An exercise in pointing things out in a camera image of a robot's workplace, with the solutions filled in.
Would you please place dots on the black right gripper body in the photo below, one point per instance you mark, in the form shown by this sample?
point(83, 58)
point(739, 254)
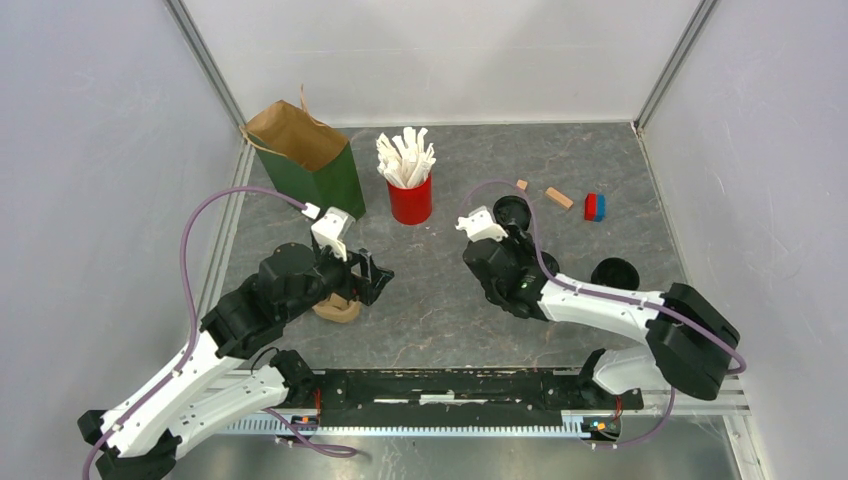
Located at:
point(522, 254)

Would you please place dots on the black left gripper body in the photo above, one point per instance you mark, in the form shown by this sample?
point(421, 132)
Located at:
point(336, 275)

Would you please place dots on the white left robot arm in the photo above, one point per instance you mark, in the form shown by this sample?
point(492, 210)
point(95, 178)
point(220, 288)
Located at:
point(143, 437)

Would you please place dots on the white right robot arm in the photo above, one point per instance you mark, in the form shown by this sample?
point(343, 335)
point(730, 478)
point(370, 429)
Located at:
point(683, 340)

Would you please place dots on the black coffee lid stack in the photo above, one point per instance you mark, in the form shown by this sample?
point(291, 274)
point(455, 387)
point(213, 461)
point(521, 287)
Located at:
point(512, 209)

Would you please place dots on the brown cardboard cup carrier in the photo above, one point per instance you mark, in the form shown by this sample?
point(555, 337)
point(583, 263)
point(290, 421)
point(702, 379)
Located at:
point(337, 309)

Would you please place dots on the long wooden block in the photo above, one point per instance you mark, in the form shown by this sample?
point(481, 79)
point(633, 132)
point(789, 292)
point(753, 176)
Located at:
point(559, 198)

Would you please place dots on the red cup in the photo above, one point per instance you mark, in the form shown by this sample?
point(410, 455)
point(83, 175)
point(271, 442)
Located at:
point(411, 206)

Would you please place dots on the red and blue block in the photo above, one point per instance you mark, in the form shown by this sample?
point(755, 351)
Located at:
point(594, 207)

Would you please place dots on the white wrapped stirrer bundle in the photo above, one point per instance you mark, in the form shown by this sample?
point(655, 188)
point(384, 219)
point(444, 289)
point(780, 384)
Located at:
point(405, 161)

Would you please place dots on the green paper bag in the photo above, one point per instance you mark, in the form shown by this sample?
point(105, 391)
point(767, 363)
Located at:
point(306, 158)

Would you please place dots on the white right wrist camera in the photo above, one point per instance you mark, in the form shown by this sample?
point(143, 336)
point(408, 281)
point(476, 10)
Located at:
point(479, 225)

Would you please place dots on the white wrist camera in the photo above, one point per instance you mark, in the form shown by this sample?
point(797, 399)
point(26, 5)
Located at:
point(479, 225)
point(329, 228)

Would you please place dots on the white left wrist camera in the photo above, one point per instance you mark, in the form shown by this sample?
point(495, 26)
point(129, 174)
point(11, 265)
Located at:
point(329, 228)

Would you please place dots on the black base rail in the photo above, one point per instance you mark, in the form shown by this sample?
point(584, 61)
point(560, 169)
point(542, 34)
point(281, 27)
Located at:
point(462, 402)

